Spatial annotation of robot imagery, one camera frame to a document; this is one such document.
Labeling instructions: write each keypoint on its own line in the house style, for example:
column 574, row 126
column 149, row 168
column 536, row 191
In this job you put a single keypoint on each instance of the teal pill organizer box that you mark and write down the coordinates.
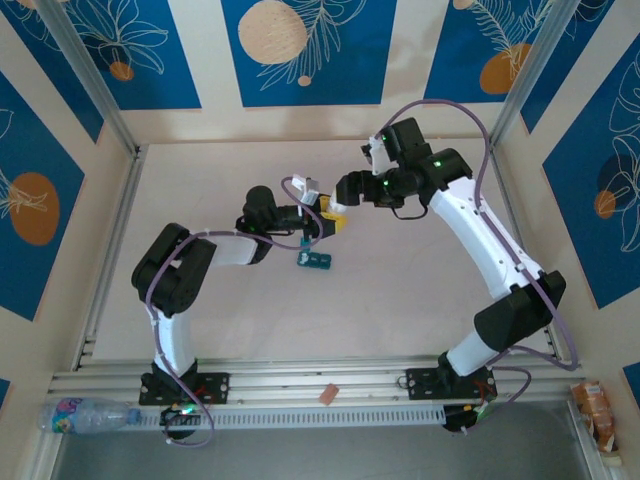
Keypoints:
column 317, row 261

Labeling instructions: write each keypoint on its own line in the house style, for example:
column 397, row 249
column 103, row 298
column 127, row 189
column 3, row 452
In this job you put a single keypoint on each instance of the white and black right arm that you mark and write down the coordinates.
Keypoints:
column 480, row 235

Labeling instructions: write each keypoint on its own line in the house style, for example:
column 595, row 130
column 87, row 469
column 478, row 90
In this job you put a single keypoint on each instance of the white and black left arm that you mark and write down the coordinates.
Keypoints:
column 172, row 340

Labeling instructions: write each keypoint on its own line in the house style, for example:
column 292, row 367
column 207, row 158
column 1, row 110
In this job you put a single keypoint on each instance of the small pink block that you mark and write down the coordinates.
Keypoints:
column 328, row 394

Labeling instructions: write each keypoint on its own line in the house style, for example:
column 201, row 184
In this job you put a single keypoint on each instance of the small controller board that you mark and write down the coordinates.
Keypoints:
column 180, row 412
column 480, row 410

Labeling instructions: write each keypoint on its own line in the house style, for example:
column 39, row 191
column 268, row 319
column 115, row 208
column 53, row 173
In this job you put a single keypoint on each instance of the clear plastic water bottle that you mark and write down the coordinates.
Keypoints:
column 85, row 416

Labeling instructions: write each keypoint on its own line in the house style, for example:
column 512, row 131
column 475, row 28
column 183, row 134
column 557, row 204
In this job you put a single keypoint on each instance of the crumpled orange drink carton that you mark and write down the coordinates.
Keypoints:
column 595, row 415

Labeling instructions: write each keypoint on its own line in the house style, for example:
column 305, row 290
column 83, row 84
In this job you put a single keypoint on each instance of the small white object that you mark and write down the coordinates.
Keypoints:
column 612, row 460

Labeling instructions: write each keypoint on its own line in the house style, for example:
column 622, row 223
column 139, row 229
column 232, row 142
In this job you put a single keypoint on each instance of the aluminium side rail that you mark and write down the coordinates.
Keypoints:
column 507, row 200
column 122, row 210

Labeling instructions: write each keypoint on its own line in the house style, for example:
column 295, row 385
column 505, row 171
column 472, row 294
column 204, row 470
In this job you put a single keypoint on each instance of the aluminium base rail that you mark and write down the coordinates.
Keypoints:
column 300, row 380

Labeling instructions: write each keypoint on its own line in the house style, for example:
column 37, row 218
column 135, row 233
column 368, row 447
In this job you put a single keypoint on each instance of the aluminium frame post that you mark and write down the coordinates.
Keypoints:
column 90, row 75
column 531, row 75

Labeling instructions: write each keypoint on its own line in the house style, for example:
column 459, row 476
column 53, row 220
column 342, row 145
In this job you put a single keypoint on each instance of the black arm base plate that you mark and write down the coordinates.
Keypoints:
column 420, row 385
column 215, row 387

